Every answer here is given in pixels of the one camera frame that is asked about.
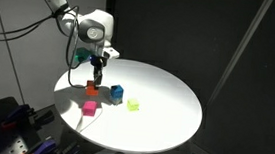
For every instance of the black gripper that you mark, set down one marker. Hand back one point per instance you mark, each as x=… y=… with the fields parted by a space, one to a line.
x=98 y=62

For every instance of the orange block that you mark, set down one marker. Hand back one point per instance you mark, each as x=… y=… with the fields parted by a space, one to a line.
x=91 y=90

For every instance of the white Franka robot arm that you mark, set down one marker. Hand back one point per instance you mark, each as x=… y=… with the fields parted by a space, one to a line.
x=91 y=29

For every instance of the blue block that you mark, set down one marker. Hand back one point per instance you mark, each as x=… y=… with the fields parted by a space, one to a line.
x=116 y=91

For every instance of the mulberry pink block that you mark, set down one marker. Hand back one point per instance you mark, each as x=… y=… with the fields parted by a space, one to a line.
x=89 y=108

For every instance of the yellow-green block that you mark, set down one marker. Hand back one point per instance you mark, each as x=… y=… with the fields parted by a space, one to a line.
x=133 y=104

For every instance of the purple orange spring clamp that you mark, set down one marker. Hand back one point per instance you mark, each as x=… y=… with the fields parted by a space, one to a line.
x=17 y=116
x=39 y=148

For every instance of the green wrist camera housing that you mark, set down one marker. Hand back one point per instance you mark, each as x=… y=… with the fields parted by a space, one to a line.
x=82 y=54

